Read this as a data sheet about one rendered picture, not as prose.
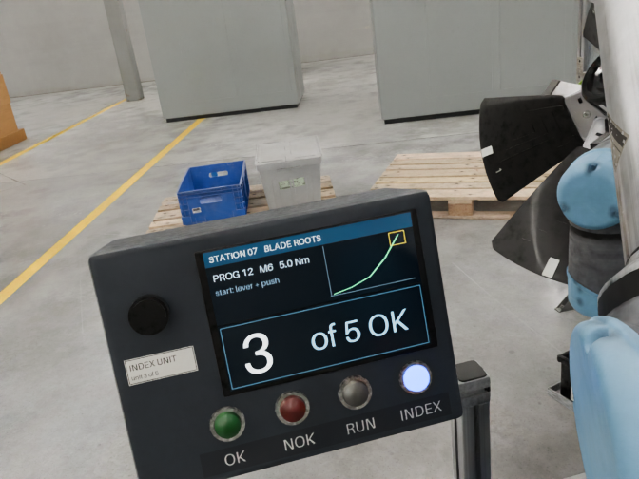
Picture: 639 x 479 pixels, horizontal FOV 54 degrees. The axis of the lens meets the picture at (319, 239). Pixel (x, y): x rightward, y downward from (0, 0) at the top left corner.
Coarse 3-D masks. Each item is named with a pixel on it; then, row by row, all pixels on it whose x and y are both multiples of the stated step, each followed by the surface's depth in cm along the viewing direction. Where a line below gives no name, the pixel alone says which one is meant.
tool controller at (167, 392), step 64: (384, 192) 52; (128, 256) 44; (192, 256) 45; (256, 256) 46; (320, 256) 47; (384, 256) 48; (128, 320) 44; (192, 320) 46; (320, 320) 47; (384, 320) 48; (448, 320) 49; (128, 384) 45; (192, 384) 46; (320, 384) 48; (384, 384) 49; (448, 384) 50; (192, 448) 46; (256, 448) 47; (320, 448) 48
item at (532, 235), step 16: (560, 176) 105; (544, 192) 105; (528, 208) 106; (544, 208) 104; (560, 208) 103; (512, 224) 107; (528, 224) 105; (544, 224) 103; (560, 224) 102; (496, 240) 108; (512, 240) 106; (528, 240) 104; (544, 240) 103; (560, 240) 101; (512, 256) 105; (528, 256) 104; (544, 256) 102; (560, 256) 101; (560, 272) 100
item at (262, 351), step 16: (256, 320) 46; (272, 320) 46; (224, 336) 46; (240, 336) 46; (256, 336) 46; (272, 336) 47; (224, 352) 46; (240, 352) 46; (256, 352) 46; (272, 352) 47; (288, 352) 47; (240, 368) 46; (256, 368) 47; (272, 368) 47; (288, 368) 47; (240, 384) 46; (256, 384) 47
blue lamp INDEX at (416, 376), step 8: (416, 360) 49; (408, 368) 49; (416, 368) 48; (424, 368) 49; (400, 376) 49; (408, 376) 48; (416, 376) 48; (424, 376) 48; (400, 384) 49; (408, 384) 48; (416, 384) 48; (424, 384) 48; (408, 392) 49; (416, 392) 49
